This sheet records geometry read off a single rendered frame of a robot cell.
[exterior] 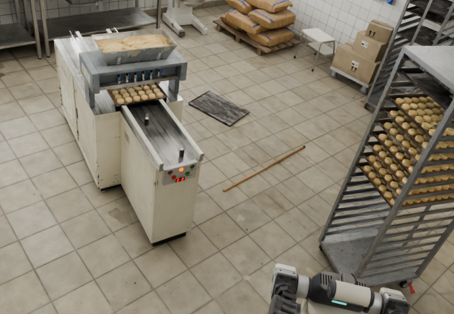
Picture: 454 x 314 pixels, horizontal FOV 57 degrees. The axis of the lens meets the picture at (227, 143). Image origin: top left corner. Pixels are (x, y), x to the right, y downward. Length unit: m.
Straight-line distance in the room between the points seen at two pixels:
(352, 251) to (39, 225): 2.44
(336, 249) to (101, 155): 1.99
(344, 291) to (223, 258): 1.80
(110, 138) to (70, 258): 0.93
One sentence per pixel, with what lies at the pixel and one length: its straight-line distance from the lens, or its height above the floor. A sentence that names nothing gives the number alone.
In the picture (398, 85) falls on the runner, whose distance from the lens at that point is 2.70.
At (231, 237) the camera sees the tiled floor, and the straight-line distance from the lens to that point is 3.51.
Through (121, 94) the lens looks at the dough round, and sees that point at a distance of 3.31.
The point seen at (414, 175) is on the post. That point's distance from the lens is 2.56.
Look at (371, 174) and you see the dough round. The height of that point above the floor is 0.97.
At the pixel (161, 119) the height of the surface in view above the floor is 0.84.
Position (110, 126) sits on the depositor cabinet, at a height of 0.71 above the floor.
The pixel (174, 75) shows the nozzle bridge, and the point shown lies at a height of 1.05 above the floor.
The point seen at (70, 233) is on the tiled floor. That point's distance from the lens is 3.51.
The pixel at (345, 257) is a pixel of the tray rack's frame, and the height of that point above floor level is 0.15.
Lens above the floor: 2.67
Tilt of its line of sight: 37 degrees down
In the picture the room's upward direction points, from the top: 11 degrees clockwise
